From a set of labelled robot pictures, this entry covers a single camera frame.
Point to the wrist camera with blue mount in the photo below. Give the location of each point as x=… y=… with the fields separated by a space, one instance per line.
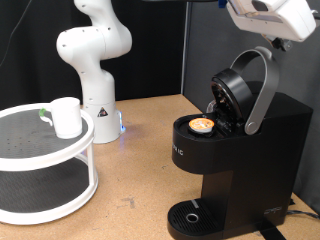
x=222 y=3

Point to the black Keurig coffee machine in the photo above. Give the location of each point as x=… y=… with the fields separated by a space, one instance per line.
x=260 y=173

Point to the black backdrop curtain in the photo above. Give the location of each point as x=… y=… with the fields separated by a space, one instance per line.
x=156 y=50

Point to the black tape strip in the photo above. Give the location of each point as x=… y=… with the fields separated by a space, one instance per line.
x=271 y=233

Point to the white mug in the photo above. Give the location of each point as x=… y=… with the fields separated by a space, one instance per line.
x=66 y=116

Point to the orange lid coffee pod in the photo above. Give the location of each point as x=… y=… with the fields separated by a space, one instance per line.
x=201 y=124

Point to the white two-tier turntable shelf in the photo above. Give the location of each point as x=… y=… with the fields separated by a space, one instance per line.
x=33 y=160

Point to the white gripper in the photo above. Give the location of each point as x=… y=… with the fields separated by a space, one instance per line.
x=276 y=21

